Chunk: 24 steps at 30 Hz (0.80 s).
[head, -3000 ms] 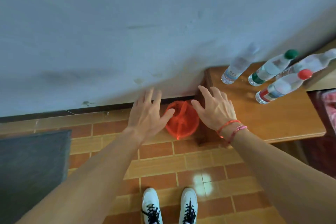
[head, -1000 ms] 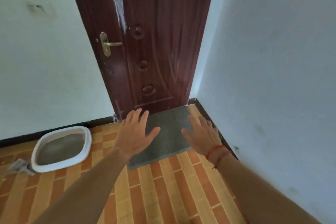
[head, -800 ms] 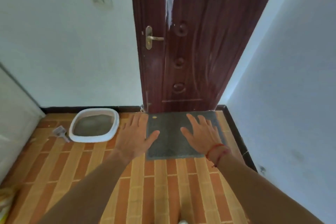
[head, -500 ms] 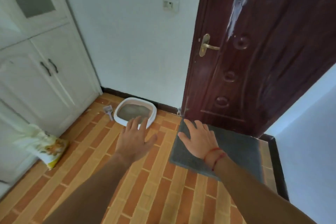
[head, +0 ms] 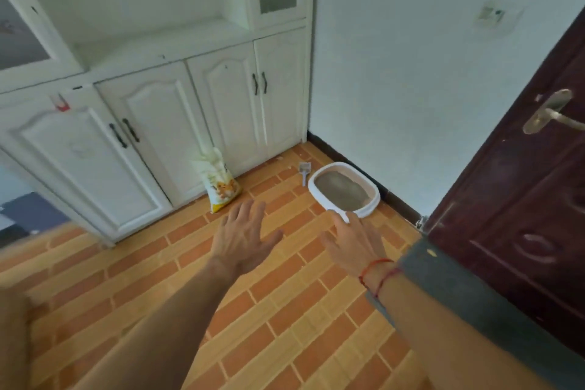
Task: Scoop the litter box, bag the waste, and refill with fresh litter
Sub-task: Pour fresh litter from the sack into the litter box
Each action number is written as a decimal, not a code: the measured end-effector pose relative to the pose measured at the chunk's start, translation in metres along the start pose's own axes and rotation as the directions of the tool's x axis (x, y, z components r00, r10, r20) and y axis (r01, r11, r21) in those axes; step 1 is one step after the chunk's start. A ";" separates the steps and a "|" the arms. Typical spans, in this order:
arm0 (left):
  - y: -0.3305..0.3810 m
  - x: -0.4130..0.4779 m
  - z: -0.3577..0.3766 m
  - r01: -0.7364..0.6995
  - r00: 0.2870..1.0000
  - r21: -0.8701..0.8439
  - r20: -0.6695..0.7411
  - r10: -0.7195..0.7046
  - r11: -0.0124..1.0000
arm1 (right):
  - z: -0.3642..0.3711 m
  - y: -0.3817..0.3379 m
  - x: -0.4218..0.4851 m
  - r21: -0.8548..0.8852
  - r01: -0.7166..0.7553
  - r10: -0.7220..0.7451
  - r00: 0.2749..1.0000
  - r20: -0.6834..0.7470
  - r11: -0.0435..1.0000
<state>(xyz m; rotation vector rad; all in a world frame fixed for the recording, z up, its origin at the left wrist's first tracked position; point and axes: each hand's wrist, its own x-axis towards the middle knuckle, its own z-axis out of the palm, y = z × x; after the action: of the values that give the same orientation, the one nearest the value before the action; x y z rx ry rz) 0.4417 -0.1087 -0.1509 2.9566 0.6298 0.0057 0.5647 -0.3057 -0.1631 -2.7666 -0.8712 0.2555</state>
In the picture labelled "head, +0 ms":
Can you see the red white sticker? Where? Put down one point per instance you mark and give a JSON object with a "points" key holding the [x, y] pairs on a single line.
{"points": [[61, 104]]}

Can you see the white wall socket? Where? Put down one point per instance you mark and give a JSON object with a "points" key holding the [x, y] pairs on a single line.
{"points": [[491, 15]]}

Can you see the white pink cat litter box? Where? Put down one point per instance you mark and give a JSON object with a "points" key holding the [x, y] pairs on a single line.
{"points": [[371, 206]]}

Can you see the person's left forearm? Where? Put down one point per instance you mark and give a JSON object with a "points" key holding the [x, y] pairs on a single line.
{"points": [[169, 335]]}

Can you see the person's right hand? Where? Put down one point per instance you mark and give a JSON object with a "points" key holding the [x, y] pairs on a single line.
{"points": [[358, 245]]}

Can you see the metal door lock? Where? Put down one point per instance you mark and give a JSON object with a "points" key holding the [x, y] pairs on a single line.
{"points": [[546, 111]]}

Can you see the person's left hand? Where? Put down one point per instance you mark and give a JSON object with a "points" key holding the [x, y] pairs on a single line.
{"points": [[242, 239]]}

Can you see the grey square board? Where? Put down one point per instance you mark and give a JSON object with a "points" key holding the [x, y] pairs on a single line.
{"points": [[32, 213]]}

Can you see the person's right forearm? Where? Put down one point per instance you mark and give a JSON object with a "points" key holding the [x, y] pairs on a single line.
{"points": [[448, 344]]}

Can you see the white yellow cat litter bag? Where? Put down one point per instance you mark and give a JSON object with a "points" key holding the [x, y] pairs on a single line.
{"points": [[219, 184]]}

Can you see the grey plastic litter scoop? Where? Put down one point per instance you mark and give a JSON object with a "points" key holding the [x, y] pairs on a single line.
{"points": [[304, 171]]}

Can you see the grey cat litter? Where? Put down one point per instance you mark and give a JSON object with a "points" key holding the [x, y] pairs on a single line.
{"points": [[340, 191]]}

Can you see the white wooden cabinet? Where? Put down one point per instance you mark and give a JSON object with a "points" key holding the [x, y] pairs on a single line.
{"points": [[160, 15]]}

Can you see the dark brown door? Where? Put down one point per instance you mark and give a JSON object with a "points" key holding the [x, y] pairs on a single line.
{"points": [[525, 202]]}

